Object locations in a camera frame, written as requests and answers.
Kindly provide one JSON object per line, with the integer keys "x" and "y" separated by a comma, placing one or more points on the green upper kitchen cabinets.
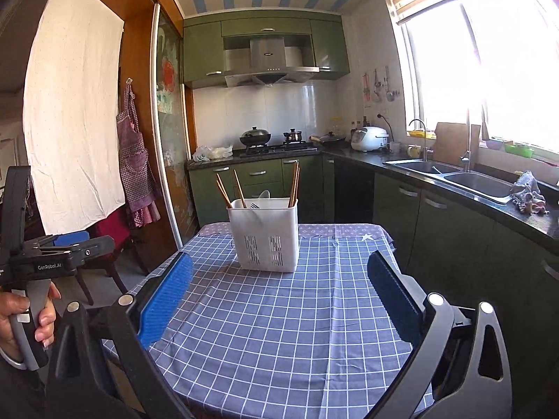
{"x": 203, "y": 52}

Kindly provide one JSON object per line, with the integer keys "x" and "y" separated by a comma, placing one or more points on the yellow sponge rack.
{"x": 421, "y": 134}

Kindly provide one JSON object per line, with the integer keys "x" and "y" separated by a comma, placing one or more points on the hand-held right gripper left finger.
{"x": 168, "y": 301}

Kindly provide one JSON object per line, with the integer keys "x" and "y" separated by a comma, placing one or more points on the green bowl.
{"x": 519, "y": 149}

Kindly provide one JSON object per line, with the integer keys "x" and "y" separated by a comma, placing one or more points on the person's left hand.
{"x": 49, "y": 314}

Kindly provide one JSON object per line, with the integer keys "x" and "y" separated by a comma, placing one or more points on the purple checked apron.
{"x": 133, "y": 161}

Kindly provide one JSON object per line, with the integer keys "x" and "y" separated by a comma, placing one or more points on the white plastic bag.
{"x": 214, "y": 152}

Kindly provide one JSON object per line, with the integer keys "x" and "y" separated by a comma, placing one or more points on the yellow-green mug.
{"x": 414, "y": 151}

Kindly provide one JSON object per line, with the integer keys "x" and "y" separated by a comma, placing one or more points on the straight metal faucet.
{"x": 466, "y": 148}

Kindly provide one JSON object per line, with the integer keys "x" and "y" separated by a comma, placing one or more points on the condiment bottles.
{"x": 359, "y": 123}

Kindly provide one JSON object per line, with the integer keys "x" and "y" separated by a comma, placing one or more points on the white rice cooker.
{"x": 369, "y": 139}

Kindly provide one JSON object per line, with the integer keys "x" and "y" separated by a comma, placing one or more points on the black wok with lid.
{"x": 254, "y": 136}

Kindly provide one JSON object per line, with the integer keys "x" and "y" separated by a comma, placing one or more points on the small black pot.
{"x": 293, "y": 136}

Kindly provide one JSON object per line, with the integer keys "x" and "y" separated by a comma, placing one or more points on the hanging kitchen utensils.
{"x": 384, "y": 85}

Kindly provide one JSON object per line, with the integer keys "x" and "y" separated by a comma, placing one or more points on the white spoon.
{"x": 264, "y": 196}

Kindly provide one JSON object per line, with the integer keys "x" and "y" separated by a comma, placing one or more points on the black kitchen countertop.
{"x": 537, "y": 222}

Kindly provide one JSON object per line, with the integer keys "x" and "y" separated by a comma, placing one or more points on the wooden cutting board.
{"x": 454, "y": 144}

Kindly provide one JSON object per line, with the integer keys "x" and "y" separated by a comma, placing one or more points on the sliding glass door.
{"x": 172, "y": 139}

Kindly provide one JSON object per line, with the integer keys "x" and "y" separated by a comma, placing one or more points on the white plastic utensil holder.
{"x": 262, "y": 227}

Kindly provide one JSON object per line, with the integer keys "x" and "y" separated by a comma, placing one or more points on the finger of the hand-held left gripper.
{"x": 70, "y": 239}
{"x": 94, "y": 249}

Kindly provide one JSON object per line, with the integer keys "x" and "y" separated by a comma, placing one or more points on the gas stove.
{"x": 279, "y": 149}

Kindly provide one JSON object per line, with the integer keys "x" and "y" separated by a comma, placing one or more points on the red chair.
{"x": 107, "y": 235}

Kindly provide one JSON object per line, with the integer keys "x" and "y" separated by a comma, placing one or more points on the gooseneck faucet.
{"x": 423, "y": 139}

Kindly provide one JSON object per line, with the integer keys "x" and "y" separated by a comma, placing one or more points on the white cup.
{"x": 395, "y": 147}

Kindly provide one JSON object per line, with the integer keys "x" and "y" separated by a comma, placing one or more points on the crumpled dish rag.
{"x": 528, "y": 194}

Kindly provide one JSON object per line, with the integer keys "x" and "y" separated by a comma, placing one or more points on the white hanging cloth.
{"x": 74, "y": 104}

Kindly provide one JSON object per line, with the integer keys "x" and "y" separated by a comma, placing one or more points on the blue checked tablecloth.
{"x": 284, "y": 331}

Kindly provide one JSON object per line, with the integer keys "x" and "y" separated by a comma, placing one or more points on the steel double sink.
{"x": 471, "y": 181}

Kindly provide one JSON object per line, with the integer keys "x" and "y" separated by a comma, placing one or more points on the window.
{"x": 480, "y": 52}

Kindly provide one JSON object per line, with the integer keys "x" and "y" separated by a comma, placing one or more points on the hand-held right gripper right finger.
{"x": 393, "y": 297}

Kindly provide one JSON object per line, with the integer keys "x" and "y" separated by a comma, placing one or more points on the steel range hood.
{"x": 270, "y": 63}

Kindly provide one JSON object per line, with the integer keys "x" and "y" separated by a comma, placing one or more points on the frying pan with lid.
{"x": 329, "y": 139}

